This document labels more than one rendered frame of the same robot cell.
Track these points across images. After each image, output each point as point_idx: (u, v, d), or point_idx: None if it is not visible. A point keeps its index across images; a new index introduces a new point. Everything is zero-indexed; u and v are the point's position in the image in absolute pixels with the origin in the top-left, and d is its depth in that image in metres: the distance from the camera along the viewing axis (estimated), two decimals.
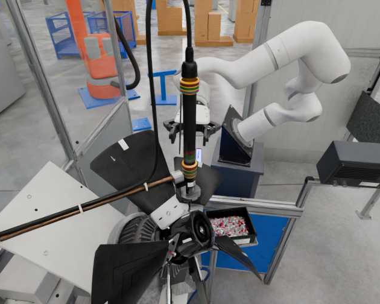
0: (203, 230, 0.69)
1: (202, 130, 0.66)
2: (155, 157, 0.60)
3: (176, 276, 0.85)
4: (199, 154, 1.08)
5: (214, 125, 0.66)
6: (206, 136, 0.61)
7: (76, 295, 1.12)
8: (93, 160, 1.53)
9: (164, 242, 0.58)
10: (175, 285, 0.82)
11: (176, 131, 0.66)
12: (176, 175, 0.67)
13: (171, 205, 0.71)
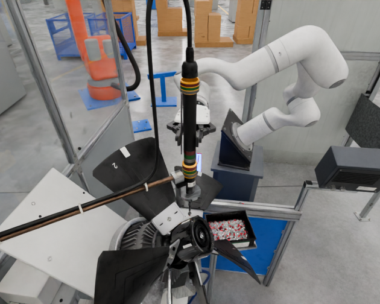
0: (202, 236, 0.70)
1: (198, 130, 0.66)
2: (155, 157, 0.59)
3: (177, 280, 0.86)
4: (199, 158, 1.09)
5: (210, 126, 0.66)
6: (199, 137, 0.61)
7: (78, 297, 1.14)
8: (94, 163, 1.54)
9: (173, 192, 0.73)
10: (176, 288, 0.84)
11: None
12: (176, 175, 0.66)
13: (195, 213, 0.82)
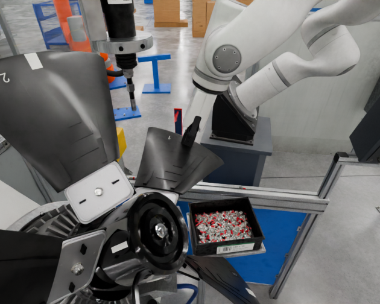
0: (160, 233, 0.33)
1: None
2: None
3: None
4: (179, 117, 0.72)
5: None
6: None
7: None
8: None
9: (116, 143, 0.38)
10: None
11: (189, 127, 0.59)
12: None
13: None
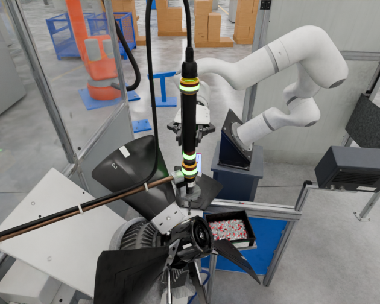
0: (201, 234, 0.70)
1: None
2: (155, 157, 0.59)
3: (176, 280, 0.86)
4: (199, 158, 1.09)
5: (209, 126, 0.66)
6: (198, 137, 0.61)
7: (78, 297, 1.14)
8: (94, 163, 1.54)
9: (207, 205, 0.85)
10: (175, 288, 0.84)
11: None
12: (176, 175, 0.66)
13: None
